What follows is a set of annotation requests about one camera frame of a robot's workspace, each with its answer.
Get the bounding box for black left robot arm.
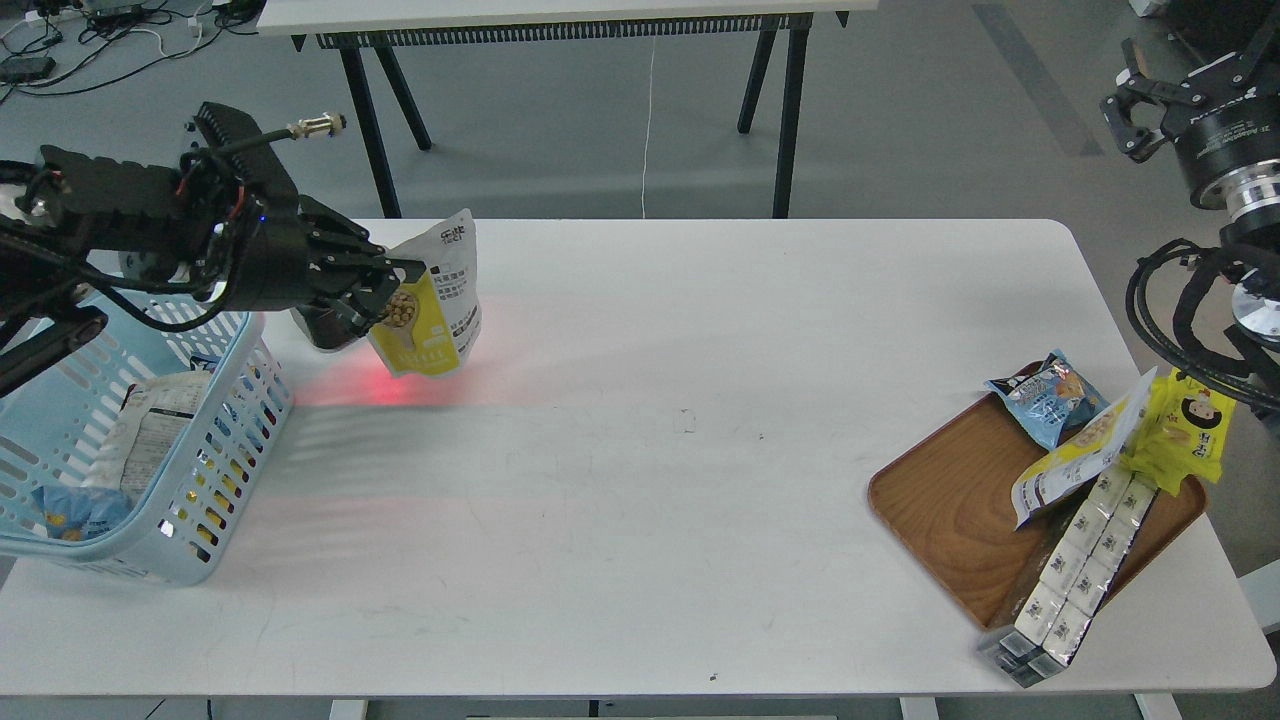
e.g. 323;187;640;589
1;102;426;395

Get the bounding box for white snack bag in basket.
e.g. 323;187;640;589
81;370;212;501

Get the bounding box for yellow cartoon snack bag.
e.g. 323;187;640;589
1121;368;1238;497

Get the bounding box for floor cables and devices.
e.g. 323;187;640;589
0;0;266;97

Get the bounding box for light blue plastic basket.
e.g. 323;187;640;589
1;296;293;585

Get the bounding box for background table black legs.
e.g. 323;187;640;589
230;1;899;219

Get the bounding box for black barcode scanner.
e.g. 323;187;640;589
289;305;366;354

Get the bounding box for white boxed snack multipack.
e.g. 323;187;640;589
977;465;1161;689

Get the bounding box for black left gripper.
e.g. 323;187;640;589
178;102;426;334

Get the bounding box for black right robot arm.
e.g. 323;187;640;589
1100;10;1279;423

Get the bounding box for blue snack bag in basket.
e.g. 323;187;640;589
35;484;132;542

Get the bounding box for white hanging cable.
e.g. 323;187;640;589
641;38;658;220

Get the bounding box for yellow white snack pouch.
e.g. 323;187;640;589
369;209;483;377
1010;368;1158;529

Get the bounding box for brown wooden tray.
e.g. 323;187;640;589
868;391;1207;630

